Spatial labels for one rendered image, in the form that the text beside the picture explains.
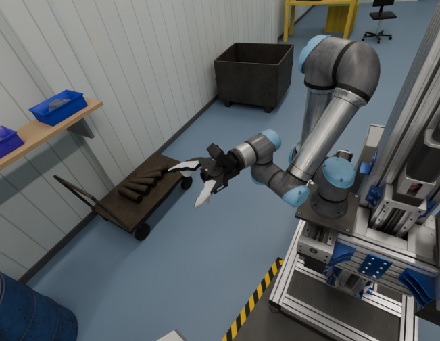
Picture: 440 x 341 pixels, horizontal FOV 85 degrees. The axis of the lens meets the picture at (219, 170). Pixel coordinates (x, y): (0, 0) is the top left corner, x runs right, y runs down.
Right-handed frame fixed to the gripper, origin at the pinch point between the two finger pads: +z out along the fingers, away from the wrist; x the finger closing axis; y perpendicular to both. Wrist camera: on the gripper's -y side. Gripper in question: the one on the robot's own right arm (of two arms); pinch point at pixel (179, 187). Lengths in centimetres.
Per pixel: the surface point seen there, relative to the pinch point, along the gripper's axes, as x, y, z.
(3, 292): 60, 88, 97
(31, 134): 142, 55, 51
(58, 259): 123, 176, 103
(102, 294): 63, 168, 74
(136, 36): 234, 50, -67
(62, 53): 191, 30, 6
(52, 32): 193, 16, 6
